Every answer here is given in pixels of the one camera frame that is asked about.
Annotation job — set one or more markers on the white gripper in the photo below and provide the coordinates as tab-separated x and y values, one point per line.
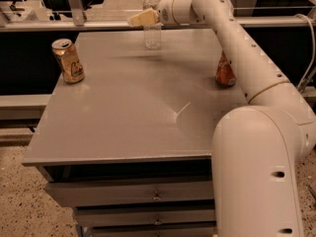
165	13

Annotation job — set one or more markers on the clear plastic water bottle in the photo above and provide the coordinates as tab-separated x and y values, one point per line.
152	34

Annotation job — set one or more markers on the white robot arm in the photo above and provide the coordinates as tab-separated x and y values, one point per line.
255	147

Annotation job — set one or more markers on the gold soda can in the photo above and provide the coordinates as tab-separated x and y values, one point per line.
67	57

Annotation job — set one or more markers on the orange soda can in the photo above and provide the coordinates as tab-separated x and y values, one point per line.
224	76

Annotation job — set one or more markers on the grey metal railing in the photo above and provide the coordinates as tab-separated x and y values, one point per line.
35	15

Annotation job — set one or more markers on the grey drawer cabinet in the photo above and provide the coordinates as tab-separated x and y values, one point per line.
128	149

